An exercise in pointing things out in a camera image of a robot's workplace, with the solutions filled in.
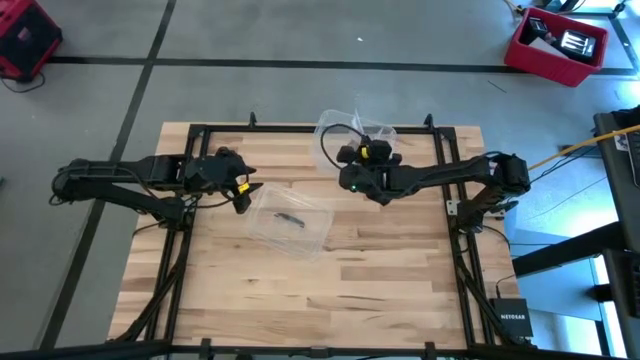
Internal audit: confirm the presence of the black cable yellow connector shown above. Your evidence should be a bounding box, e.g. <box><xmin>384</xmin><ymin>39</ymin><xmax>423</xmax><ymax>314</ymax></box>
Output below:
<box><xmin>197</xmin><ymin>172</ymin><xmax>251</xmax><ymax>209</ymax></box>
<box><xmin>318</xmin><ymin>123</ymin><xmax>372</xmax><ymax>174</ymax></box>

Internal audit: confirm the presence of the small black device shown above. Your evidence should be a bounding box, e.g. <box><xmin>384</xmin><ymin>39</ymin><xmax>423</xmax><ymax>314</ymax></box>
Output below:
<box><xmin>525</xmin><ymin>15</ymin><xmax>552</xmax><ymax>40</ymax></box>

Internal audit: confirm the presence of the black metal table frame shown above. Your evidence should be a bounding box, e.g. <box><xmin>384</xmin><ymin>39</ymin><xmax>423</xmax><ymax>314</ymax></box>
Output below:
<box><xmin>0</xmin><ymin>111</ymin><xmax>640</xmax><ymax>360</ymax></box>

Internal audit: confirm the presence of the red black equipment case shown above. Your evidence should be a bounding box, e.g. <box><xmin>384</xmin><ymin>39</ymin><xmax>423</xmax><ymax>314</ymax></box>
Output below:
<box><xmin>0</xmin><ymin>0</ymin><xmax>64</xmax><ymax>84</ymax></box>

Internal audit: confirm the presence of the black silver device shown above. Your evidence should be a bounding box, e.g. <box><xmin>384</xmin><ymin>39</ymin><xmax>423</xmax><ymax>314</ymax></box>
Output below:
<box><xmin>551</xmin><ymin>28</ymin><xmax>597</xmax><ymax>64</ymax></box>

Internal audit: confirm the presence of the black network switch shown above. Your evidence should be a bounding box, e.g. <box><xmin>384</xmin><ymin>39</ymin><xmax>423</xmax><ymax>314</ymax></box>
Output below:
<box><xmin>488</xmin><ymin>297</ymin><xmax>535</xmax><ymax>339</ymax></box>

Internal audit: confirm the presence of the black desk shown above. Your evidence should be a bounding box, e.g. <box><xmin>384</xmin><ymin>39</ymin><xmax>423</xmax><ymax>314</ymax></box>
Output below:
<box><xmin>592</xmin><ymin>103</ymin><xmax>640</xmax><ymax>360</ymax></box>

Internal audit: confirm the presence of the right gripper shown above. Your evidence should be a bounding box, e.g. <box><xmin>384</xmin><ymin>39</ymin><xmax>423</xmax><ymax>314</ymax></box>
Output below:
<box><xmin>335</xmin><ymin>138</ymin><xmax>404</xmax><ymax>207</ymax></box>

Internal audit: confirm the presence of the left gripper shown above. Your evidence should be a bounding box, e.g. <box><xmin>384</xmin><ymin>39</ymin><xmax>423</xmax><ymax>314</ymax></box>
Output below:
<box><xmin>186</xmin><ymin>146</ymin><xmax>265</xmax><ymax>216</ymax></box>

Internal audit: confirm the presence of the red plastic crate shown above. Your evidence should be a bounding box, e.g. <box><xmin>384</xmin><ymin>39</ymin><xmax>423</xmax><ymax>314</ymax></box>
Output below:
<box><xmin>502</xmin><ymin>6</ymin><xmax>610</xmax><ymax>88</ymax></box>

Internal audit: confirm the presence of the clear plastic container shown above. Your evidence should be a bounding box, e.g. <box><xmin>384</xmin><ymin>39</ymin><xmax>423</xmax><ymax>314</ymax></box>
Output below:
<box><xmin>245</xmin><ymin>181</ymin><xmax>336</xmax><ymax>263</ymax></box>
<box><xmin>312</xmin><ymin>108</ymin><xmax>399</xmax><ymax>174</ymax></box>

